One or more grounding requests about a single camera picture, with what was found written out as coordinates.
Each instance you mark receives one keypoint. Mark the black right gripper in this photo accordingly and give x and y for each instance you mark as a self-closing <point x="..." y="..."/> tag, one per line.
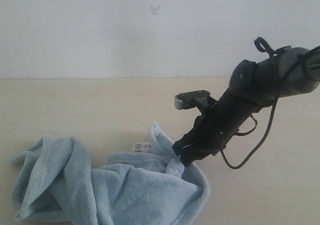
<point x="217" y="123"/>

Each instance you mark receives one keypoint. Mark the light blue fluffy towel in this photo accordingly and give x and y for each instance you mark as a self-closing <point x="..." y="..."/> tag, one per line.
<point x="57" y="183"/>

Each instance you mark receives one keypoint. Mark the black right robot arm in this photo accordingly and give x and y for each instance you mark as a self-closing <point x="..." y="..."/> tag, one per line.
<point x="290" y="71"/>

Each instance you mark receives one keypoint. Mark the white care label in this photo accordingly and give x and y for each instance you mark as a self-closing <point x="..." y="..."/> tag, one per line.
<point x="141" y="146"/>

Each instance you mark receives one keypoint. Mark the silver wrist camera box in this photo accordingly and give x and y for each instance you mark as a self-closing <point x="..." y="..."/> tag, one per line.
<point x="187" y="100"/>

